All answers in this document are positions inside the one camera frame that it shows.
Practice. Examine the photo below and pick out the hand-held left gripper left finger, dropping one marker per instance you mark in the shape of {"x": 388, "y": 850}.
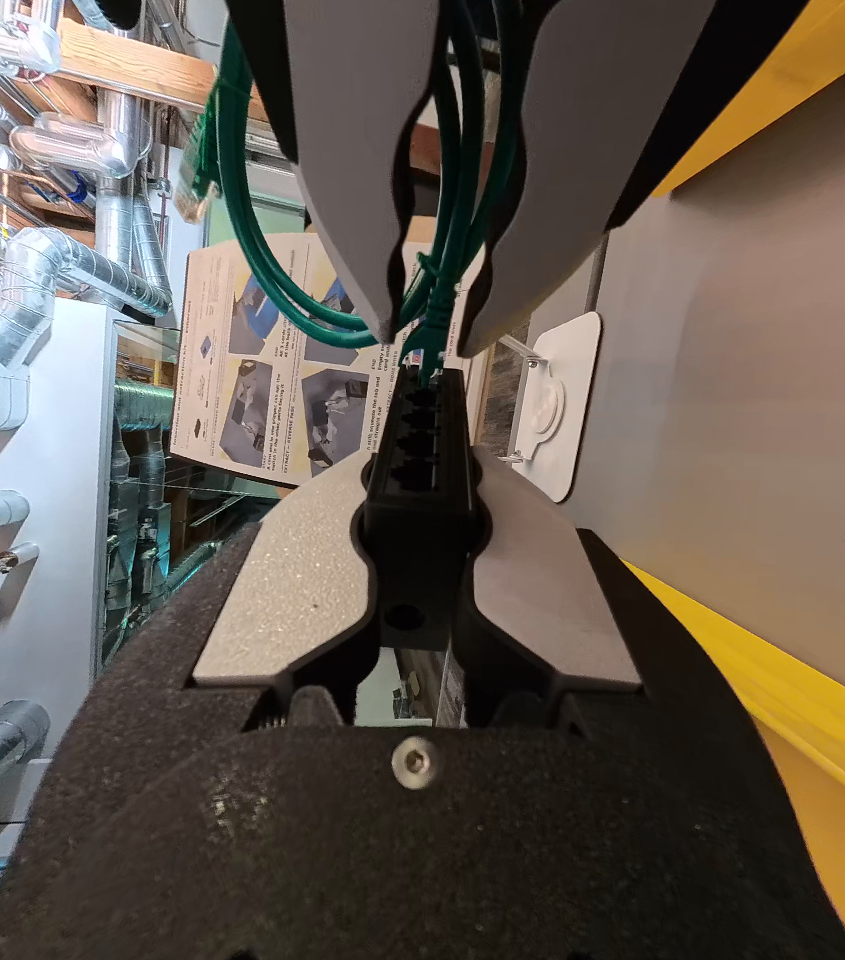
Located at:
{"x": 295, "y": 592}

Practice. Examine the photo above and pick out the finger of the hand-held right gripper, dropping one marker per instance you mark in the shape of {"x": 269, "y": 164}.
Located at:
{"x": 602, "y": 112}
{"x": 347, "y": 112}

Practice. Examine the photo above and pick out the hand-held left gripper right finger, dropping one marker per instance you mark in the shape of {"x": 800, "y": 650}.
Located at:
{"x": 542, "y": 600}

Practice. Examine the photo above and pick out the black network switch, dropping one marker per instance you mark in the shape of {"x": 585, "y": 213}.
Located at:
{"x": 415, "y": 570}

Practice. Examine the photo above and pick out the yellow plastic bin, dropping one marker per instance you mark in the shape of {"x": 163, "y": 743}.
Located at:
{"x": 842, "y": 750}
{"x": 827, "y": 67}

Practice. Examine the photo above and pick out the printed instruction poster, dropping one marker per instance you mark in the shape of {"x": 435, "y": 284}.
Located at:
{"x": 257, "y": 337}

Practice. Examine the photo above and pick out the silver ventilation ducts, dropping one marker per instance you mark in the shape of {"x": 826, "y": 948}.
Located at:
{"x": 32, "y": 285}

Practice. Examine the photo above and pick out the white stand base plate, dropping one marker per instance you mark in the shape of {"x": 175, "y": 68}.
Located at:
{"x": 572, "y": 420}

